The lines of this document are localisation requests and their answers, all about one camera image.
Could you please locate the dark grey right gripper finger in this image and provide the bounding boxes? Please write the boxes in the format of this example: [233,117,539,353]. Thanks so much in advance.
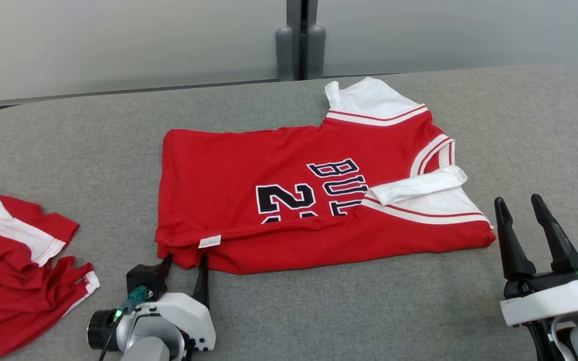
[531,194,578,274]
[494,197,537,280]

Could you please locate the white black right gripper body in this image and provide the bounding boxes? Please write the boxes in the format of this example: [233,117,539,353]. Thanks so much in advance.
[500,268,578,327]

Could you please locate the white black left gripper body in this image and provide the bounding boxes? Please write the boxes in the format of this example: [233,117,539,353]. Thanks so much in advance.
[87,292,217,351]

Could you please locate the red white basketball jersey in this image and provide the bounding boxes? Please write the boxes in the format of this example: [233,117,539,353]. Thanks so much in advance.
[155,76,496,275]

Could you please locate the red shorts with white stripe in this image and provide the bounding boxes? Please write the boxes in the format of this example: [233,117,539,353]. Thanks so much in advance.
[0,191,100,360]

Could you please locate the fabric covered table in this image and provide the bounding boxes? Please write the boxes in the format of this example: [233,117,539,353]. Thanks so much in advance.
[0,64,578,361]

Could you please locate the left camera cable teal plug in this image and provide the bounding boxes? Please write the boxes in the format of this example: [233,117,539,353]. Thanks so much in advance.
[99,285,153,361]

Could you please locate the grey partition post with foot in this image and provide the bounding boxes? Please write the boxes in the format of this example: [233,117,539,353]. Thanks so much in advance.
[303,0,327,80]
[275,0,303,82]

